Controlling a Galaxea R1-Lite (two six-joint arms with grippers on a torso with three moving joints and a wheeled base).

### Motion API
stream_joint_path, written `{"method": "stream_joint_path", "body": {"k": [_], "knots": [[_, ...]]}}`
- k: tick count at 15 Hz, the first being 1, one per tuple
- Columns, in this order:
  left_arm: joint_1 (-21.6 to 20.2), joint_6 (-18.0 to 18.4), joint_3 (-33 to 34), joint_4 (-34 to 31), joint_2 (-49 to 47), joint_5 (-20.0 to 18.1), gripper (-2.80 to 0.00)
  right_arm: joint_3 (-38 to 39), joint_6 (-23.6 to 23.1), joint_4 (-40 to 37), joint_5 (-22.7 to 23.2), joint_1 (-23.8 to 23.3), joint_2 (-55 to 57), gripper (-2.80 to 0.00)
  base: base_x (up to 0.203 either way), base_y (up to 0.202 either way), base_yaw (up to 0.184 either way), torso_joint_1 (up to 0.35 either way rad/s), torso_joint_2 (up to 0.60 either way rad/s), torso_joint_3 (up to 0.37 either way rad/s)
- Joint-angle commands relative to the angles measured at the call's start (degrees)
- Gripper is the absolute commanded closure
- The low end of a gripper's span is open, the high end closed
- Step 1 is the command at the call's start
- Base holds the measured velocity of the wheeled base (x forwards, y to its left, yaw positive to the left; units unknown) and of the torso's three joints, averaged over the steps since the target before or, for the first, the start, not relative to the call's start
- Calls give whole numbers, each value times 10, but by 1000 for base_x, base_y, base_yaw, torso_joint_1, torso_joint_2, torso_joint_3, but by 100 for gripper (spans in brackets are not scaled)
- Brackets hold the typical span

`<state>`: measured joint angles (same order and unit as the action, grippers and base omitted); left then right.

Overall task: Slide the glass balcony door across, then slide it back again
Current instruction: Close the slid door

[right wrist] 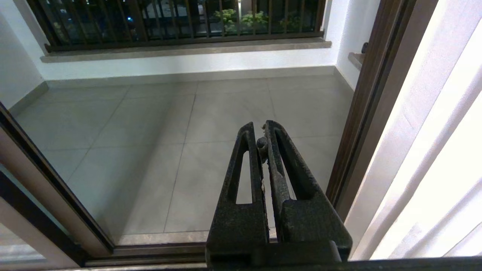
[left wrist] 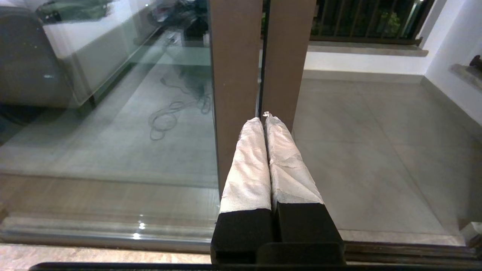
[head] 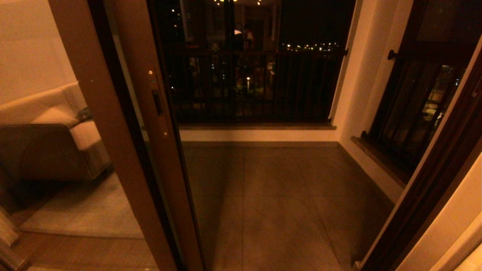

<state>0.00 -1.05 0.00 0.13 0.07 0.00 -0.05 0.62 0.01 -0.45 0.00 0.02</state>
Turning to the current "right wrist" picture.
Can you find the short stone side sill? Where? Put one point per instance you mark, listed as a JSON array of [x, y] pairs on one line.
[[357, 60]]

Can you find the long stone railing sill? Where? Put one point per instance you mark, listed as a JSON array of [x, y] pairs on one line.
[[188, 51]]

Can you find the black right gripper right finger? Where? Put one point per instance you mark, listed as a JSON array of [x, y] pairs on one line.
[[312, 222]]

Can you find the dark door floor track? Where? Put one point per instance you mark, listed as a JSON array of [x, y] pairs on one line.
[[150, 256]]

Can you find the white curtain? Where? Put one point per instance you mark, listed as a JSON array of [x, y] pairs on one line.
[[433, 150]]

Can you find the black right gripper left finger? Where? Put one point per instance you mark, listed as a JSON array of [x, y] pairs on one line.
[[241, 222]]

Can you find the dark brown door jamb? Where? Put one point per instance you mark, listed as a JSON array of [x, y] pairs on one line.
[[376, 94]]

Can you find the green balcony plants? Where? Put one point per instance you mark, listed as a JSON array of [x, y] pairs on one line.
[[229, 19]]

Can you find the brown-framed sliding glass door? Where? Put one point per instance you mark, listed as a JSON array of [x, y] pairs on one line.
[[37, 192]]

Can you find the brown-framed fixed glass panel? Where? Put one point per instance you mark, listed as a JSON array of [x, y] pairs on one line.
[[22, 210]]

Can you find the narrow dark metal side railing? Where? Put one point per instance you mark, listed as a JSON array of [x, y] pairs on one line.
[[364, 48]]

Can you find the wide dark metal balcony railing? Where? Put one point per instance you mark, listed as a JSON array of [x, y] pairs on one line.
[[113, 37]]

